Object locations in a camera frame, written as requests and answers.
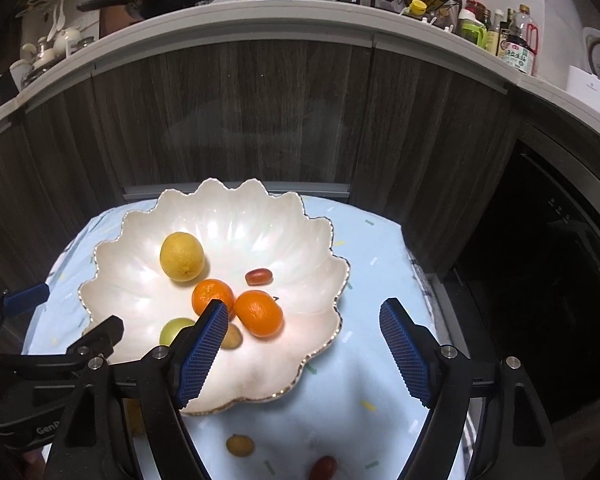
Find green apple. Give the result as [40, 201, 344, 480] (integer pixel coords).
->
[159, 318, 195, 347]

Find large orange mandarin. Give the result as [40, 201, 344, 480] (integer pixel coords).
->
[234, 290, 284, 338]

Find yellow lemon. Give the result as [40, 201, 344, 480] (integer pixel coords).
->
[159, 232, 206, 283]

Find brown longan in bowl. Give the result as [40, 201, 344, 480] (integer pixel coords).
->
[221, 323, 244, 350]

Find small orange mandarin in bowl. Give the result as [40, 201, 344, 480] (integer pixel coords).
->
[192, 278, 235, 318]

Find yellow mango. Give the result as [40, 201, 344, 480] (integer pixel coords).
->
[124, 399, 145, 437]

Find light blue patterned tablecloth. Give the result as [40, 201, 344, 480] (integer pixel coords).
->
[21, 194, 481, 480]

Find brown longan on cloth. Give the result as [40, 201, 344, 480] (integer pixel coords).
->
[225, 434, 256, 457]

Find white scalloped ceramic bowl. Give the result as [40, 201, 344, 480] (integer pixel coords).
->
[78, 179, 350, 415]

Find dark wood cabinet front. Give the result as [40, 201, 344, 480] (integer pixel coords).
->
[0, 40, 519, 289]

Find white teapot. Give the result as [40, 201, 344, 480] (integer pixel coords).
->
[53, 27, 82, 58]

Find white box on counter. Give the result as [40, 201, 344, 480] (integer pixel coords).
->
[566, 65, 600, 113]

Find green bottle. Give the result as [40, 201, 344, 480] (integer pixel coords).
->
[457, 8, 488, 49]

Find yellow cap bottle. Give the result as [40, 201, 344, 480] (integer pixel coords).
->
[406, 0, 427, 20]

